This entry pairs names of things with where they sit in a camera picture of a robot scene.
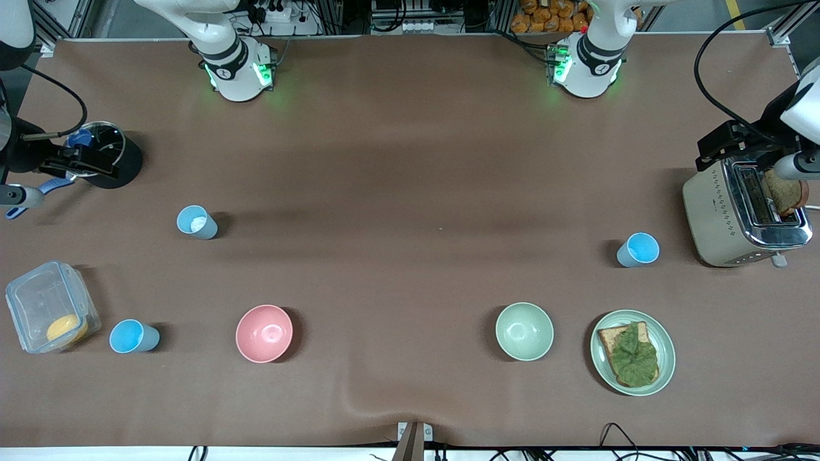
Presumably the bread slice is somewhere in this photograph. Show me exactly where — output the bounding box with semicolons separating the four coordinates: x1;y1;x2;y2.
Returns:
597;322;661;389

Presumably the pale green bowl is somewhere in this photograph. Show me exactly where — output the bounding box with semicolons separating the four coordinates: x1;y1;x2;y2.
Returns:
495;302;555;362

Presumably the brown table cloth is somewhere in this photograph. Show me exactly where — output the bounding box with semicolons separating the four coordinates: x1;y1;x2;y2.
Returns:
0;33;820;449

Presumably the clear plastic container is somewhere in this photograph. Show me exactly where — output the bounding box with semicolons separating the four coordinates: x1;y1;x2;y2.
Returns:
5;260;103;355

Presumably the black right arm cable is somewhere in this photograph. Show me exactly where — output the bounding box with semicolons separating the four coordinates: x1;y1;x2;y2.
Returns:
18;63;88;139

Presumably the blue plastic cup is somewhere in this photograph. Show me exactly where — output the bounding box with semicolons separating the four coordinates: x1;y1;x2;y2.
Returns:
616;232;660;268
109;319;161;354

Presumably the aluminium frame profile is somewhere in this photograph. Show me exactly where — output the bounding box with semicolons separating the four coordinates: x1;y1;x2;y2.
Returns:
765;0;820;84
31;0;98;57

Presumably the pale green plate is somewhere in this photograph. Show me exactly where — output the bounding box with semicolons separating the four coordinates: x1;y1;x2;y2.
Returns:
590;310;677;397

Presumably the black cooking pot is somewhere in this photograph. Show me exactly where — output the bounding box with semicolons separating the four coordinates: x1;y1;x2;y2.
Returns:
69;122;144;190

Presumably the black looped cable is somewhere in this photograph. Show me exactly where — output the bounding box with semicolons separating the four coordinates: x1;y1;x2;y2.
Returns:
598;422;643;461

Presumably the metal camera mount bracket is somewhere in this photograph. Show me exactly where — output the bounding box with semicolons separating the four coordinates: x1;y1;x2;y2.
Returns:
396;421;434;461

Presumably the beige chrome toaster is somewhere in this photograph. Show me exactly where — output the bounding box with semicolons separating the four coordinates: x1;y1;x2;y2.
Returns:
682;157;814;269

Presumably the pink bowl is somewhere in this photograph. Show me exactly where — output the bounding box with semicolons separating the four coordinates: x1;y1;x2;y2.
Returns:
235;305;294;364

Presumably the brown toast slice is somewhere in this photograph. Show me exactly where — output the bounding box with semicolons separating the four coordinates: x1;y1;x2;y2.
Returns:
762;170;810;218

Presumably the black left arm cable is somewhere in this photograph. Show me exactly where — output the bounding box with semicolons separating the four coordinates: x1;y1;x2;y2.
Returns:
694;0;820;145

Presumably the green lettuce leaf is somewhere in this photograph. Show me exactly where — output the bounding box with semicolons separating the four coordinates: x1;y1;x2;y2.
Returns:
607;322;660;387

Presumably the orange round food piece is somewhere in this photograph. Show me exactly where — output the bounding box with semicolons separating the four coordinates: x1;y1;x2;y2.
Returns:
46;314;89;344

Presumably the blue handled utensil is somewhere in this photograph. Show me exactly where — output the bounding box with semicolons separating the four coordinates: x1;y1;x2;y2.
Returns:
5;178;76;220

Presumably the white power strip with plugs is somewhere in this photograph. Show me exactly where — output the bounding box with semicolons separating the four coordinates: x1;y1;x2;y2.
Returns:
251;2;297;24

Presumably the blue cup with white wad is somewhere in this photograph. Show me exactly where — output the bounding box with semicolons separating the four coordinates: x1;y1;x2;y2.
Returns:
177;205;218;240

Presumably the glass lid with blue knob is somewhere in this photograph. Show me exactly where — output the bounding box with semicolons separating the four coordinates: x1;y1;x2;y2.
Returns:
67;122;126;179

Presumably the bag of orange buns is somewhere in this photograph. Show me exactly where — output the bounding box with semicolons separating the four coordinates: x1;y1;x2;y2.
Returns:
510;0;594;35

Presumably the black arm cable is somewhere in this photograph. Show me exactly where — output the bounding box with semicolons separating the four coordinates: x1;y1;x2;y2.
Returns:
18;63;88;139
694;0;820;145

